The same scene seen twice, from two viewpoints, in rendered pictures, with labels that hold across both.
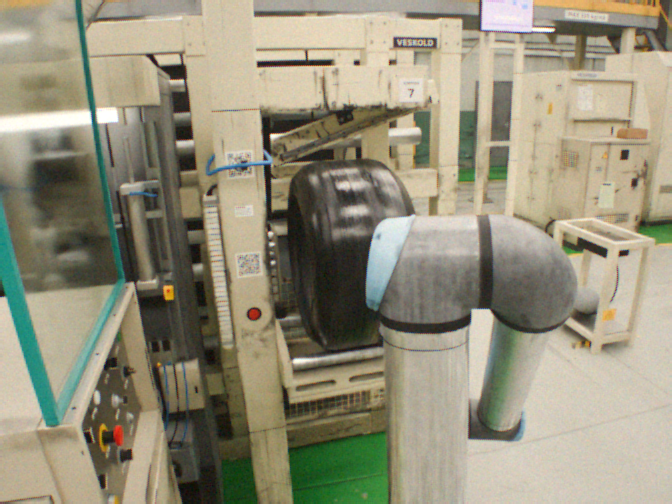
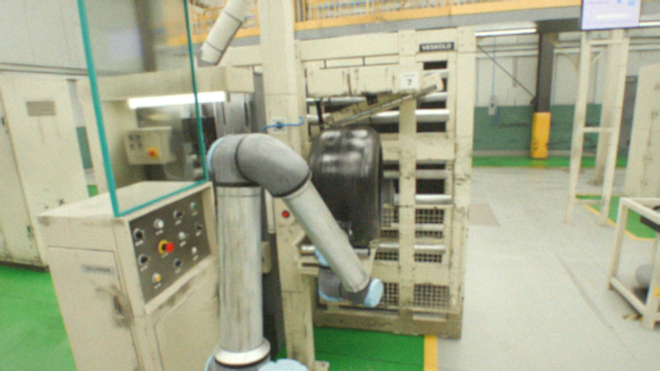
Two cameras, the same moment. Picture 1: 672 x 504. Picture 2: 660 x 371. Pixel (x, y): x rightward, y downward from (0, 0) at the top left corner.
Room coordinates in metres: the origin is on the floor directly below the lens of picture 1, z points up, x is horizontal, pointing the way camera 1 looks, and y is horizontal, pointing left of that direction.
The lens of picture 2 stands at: (-0.15, -0.72, 1.59)
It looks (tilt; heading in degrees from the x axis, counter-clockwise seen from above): 13 degrees down; 27
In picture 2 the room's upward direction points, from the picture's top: 3 degrees counter-clockwise
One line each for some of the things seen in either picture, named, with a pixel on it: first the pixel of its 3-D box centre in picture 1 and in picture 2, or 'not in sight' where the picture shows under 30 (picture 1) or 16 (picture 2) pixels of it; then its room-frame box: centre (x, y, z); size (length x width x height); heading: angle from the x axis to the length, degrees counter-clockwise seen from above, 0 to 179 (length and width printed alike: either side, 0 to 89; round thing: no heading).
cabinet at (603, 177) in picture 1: (598, 191); not in sight; (5.04, -3.11, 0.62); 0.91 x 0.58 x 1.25; 101
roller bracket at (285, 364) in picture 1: (279, 343); (306, 238); (1.35, 0.20, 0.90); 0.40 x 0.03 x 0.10; 14
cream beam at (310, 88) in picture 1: (337, 89); (365, 82); (1.71, -0.02, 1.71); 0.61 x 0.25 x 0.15; 104
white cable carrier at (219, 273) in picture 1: (220, 273); (270, 188); (1.26, 0.35, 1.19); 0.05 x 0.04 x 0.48; 14
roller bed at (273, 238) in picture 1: (252, 265); not in sight; (1.71, 0.33, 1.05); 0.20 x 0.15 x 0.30; 104
